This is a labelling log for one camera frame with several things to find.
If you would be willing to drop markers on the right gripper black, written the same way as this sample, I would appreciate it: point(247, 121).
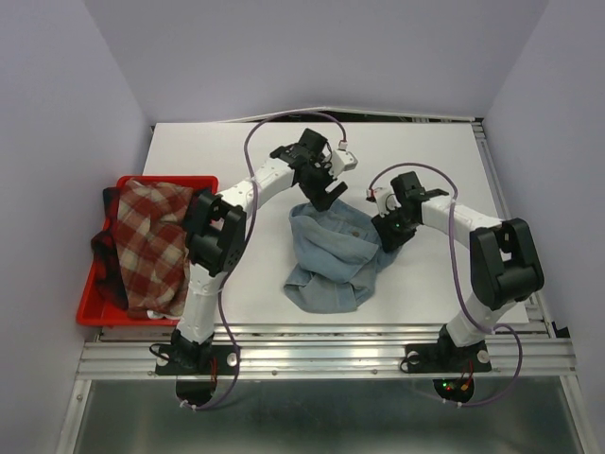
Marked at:
point(388, 238)

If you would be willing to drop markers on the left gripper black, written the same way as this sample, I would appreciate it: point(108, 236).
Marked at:
point(318, 197)

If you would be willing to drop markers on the light blue denim skirt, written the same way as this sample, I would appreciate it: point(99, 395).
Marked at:
point(339, 255)

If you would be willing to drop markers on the red cream plaid skirt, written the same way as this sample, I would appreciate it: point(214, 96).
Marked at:
point(150, 245)

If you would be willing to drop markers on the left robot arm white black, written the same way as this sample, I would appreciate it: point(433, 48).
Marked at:
point(218, 232)

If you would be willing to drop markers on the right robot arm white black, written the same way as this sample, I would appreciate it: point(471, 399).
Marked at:
point(504, 269)

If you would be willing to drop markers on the red navy plaid skirt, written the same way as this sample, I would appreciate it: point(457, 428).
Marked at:
point(108, 280)

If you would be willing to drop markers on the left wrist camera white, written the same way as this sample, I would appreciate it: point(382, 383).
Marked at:
point(341, 161)

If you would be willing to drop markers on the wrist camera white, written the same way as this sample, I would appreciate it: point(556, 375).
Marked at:
point(384, 199)
point(341, 161)

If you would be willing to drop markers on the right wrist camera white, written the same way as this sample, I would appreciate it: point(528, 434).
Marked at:
point(384, 199)

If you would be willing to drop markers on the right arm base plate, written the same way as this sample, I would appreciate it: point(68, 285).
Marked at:
point(430, 358)

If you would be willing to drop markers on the aluminium frame rail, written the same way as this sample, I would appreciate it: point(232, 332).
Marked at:
point(315, 351)

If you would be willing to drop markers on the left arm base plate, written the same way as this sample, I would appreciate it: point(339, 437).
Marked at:
point(227, 359)

